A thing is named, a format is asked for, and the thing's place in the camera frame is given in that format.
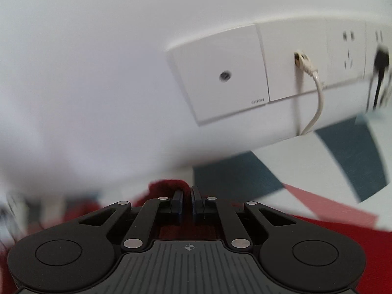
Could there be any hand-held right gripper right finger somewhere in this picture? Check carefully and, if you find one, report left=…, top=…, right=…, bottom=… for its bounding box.
left=190, top=186, right=296, bottom=253

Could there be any white network socket plate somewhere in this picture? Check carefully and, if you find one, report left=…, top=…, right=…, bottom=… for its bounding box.
left=257, top=18, right=331, bottom=103

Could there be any white power socket plate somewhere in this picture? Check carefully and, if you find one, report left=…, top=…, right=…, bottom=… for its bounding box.
left=325, top=18, right=368, bottom=89
left=363, top=21, right=392, bottom=82

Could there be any geometric patterned table cover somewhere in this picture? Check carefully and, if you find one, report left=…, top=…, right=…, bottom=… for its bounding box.
left=191, top=112, right=392, bottom=232

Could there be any black power plug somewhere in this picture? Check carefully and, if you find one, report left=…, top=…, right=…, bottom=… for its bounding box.
left=366, top=45, right=392, bottom=111

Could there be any white coax socket plate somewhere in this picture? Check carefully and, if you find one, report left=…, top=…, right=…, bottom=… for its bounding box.
left=167, top=24, right=270, bottom=127

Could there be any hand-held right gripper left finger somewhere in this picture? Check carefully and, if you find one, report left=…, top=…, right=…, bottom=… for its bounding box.
left=78, top=189, right=184, bottom=253

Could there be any white network cable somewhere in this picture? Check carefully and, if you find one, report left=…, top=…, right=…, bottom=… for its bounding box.
left=293, top=50, right=326, bottom=136

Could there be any red knit sweater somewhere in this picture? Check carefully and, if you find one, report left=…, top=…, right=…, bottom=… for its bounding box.
left=0, top=179, right=392, bottom=294

